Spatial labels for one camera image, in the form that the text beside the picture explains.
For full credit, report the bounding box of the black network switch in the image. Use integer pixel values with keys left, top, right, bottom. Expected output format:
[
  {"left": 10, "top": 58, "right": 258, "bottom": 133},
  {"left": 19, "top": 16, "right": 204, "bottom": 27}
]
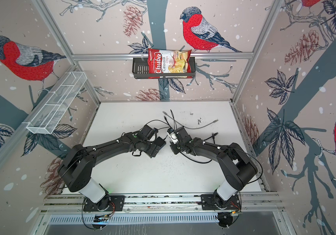
[{"left": 145, "top": 137, "right": 166, "bottom": 158}]

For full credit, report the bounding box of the black power adapter with cable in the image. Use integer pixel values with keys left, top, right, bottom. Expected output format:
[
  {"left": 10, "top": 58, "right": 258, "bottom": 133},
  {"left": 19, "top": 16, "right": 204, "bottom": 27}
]
[{"left": 146, "top": 110, "right": 178, "bottom": 137}]

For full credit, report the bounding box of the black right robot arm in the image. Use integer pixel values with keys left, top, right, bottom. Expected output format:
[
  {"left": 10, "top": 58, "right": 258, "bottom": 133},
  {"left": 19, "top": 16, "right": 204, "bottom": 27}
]
[{"left": 168, "top": 127, "right": 258, "bottom": 211}]

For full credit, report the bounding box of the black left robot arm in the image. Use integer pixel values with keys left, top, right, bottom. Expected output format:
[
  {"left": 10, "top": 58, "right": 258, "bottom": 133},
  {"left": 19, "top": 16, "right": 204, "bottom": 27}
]
[{"left": 58, "top": 124, "right": 166, "bottom": 211}]

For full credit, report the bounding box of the red cassava chips bag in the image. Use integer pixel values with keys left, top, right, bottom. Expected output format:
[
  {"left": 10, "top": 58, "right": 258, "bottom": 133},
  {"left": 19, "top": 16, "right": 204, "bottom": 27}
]
[{"left": 148, "top": 49, "right": 192, "bottom": 73}]

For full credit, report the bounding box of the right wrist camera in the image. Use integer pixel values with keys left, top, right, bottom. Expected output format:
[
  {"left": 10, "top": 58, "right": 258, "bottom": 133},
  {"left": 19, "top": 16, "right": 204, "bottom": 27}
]
[{"left": 169, "top": 131, "right": 179, "bottom": 144}]

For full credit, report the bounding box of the grey ethernet cable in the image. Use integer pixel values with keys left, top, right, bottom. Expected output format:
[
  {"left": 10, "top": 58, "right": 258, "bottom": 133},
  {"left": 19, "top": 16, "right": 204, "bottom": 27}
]
[{"left": 162, "top": 111, "right": 219, "bottom": 130}]

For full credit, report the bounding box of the black wire wall basket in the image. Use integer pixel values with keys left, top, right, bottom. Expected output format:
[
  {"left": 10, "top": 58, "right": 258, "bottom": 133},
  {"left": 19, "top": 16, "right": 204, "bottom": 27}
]
[{"left": 132, "top": 57, "right": 196, "bottom": 79}]

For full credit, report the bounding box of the white mesh wall shelf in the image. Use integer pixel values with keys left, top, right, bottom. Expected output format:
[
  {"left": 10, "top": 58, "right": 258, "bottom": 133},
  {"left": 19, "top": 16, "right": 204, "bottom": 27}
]
[{"left": 26, "top": 71, "right": 87, "bottom": 134}]

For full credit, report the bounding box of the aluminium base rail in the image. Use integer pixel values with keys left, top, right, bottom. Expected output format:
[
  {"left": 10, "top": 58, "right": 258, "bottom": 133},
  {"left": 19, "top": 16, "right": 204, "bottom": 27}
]
[{"left": 39, "top": 192, "right": 285, "bottom": 214}]

